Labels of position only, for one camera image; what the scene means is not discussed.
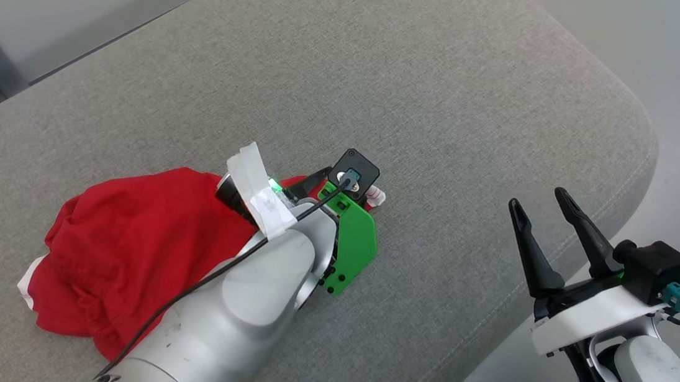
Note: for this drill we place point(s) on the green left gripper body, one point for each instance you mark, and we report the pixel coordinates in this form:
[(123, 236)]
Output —
[(357, 239)]

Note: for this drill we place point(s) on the white tape strip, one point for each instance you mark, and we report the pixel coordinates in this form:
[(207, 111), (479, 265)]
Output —
[(258, 186)]

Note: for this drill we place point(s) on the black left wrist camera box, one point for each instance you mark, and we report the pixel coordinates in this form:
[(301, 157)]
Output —
[(362, 167)]

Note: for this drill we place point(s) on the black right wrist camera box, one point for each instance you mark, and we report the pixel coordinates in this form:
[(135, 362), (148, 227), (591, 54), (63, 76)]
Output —
[(659, 266)]

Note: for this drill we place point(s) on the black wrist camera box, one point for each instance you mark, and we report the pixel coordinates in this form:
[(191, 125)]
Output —
[(659, 266), (362, 167)]

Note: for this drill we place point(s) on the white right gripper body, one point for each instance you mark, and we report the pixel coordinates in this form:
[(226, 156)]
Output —
[(595, 316)]

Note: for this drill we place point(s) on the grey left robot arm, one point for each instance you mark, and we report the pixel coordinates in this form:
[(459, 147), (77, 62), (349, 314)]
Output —
[(216, 334)]

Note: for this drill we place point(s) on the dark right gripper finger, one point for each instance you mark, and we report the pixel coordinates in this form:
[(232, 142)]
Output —
[(537, 259), (591, 241)]

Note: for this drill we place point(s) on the red shorts white band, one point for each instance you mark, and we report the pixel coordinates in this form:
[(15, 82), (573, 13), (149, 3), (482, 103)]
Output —
[(134, 254)]

